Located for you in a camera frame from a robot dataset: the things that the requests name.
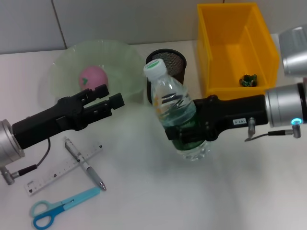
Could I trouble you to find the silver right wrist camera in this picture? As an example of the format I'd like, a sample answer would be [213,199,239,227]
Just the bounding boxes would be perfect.
[278,26,307,78]

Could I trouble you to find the clear green-label water bottle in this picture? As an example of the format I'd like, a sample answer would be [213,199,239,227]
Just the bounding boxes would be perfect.
[143,58,212,162]

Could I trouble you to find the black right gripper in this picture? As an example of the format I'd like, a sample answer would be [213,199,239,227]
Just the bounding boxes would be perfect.
[165,94,270,146]

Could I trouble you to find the grey right arm cable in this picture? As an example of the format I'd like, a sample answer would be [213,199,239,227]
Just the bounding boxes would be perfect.
[244,117,295,142]

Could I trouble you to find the green glass fruit plate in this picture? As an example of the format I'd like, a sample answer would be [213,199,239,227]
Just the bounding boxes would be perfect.
[47,39,147,106]

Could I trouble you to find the white grey ballpoint pen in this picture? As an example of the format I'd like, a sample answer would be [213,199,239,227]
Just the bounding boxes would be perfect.
[64,137,107,192]

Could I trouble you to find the black mesh pen cup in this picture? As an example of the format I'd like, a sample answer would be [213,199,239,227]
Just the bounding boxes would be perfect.
[145,49,187,106]

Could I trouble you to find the pink peach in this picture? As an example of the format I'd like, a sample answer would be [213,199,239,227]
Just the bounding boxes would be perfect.
[78,66,109,92]

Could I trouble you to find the green plastic wrapper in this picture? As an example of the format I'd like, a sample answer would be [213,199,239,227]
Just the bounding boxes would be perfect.
[239,74,258,87]

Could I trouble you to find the clear plastic ruler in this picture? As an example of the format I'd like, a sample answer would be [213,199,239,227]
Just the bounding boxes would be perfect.
[25,141,104,197]

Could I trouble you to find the blue scissors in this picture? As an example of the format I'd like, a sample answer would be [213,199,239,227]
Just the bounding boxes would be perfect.
[30,186,101,230]

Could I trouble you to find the yellow plastic bin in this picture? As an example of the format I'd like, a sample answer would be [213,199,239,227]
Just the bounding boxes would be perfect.
[197,2,281,101]

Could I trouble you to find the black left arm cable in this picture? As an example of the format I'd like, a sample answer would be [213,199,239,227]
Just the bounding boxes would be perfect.
[18,138,51,175]

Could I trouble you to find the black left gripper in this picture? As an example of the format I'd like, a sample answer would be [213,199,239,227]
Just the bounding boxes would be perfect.
[11,83,126,150]

